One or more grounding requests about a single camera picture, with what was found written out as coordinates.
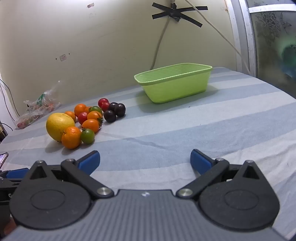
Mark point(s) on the striped blue grey cloth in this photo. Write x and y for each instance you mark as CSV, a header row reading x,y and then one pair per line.
x,y
161,129

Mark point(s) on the red tomato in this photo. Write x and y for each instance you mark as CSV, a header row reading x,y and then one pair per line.
x,y
103,101
82,117
105,107

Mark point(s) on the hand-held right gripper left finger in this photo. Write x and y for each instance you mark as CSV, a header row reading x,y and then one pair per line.
x,y
89,162

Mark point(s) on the grey tape piece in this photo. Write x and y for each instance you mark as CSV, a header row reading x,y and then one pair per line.
x,y
90,5

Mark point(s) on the orange tomato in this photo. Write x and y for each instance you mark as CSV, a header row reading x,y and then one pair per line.
x,y
90,125
94,115
87,109

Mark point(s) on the large tangerine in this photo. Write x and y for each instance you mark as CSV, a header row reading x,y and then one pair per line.
x,y
71,138

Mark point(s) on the small tangerine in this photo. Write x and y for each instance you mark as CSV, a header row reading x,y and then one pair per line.
x,y
70,114

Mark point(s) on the white window frame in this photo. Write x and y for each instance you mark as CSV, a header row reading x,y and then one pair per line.
x,y
245,27

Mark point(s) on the green tomato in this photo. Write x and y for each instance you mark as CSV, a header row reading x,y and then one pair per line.
x,y
87,136
96,108

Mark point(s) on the dark purple tomato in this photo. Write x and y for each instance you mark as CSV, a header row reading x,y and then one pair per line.
x,y
109,116
120,110
112,106

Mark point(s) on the clear tape piece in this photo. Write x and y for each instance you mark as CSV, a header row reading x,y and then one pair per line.
x,y
63,57

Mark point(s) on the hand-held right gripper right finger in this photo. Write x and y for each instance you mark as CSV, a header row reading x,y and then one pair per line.
x,y
200,162

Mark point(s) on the large yellow citrus fruit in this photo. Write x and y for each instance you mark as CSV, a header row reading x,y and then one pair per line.
x,y
59,125

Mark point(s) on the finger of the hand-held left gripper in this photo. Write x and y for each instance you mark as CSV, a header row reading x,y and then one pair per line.
x,y
15,172

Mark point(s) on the black tape cross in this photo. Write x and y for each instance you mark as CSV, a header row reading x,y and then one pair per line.
x,y
175,12

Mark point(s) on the green plastic basket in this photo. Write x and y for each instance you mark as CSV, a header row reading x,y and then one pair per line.
x,y
175,88

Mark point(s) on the clear plastic bag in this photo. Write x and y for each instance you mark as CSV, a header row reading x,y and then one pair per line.
x,y
38,109

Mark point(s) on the smartphone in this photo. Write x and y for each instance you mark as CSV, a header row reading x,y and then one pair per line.
x,y
2,160

